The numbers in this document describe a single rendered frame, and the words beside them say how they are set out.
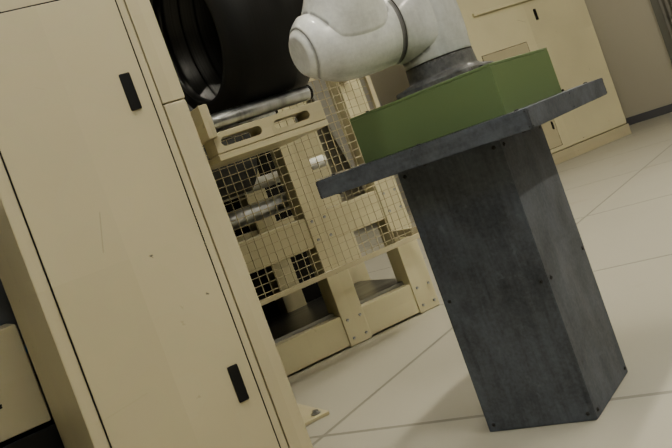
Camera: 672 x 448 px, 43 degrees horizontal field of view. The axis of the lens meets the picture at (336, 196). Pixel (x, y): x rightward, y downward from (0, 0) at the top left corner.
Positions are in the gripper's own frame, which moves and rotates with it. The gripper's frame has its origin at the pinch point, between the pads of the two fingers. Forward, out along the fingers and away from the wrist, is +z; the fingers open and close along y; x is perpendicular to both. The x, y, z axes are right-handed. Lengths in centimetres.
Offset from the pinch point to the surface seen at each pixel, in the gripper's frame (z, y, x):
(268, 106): 10.5, 6.2, 36.4
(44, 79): -50, 76, 16
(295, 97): 10.5, -3.0, 36.2
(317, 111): 7.4, -7.1, 41.9
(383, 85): 579, -392, 78
